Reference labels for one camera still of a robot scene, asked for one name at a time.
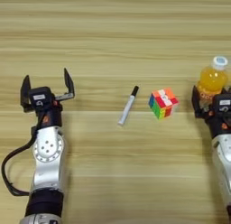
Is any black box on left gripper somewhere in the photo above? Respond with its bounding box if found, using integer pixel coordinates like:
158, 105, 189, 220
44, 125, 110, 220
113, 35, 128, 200
28, 86, 56, 108

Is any colourful puzzle cube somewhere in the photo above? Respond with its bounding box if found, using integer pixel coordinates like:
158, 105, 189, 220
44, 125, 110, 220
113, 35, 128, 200
148, 88, 180, 120

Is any white marker with black cap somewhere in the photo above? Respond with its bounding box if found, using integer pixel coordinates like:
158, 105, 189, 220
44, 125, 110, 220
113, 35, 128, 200
117, 85, 140, 126

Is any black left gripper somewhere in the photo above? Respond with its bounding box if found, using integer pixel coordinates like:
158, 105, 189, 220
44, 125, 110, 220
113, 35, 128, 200
19, 67, 76, 128

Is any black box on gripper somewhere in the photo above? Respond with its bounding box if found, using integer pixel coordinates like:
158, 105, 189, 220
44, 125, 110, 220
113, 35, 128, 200
28, 86, 56, 108
211, 93, 231, 115

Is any orange juice bottle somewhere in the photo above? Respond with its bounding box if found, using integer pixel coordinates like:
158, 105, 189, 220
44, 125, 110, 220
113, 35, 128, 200
194, 55, 229, 112

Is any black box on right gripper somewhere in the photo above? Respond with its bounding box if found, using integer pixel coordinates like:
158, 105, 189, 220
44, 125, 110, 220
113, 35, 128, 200
211, 93, 231, 115

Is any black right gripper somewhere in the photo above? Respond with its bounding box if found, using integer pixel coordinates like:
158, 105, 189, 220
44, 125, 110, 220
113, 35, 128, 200
191, 85, 231, 139

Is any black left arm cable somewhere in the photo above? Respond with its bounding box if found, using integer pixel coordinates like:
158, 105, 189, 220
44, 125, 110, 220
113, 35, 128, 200
1, 111, 47, 197

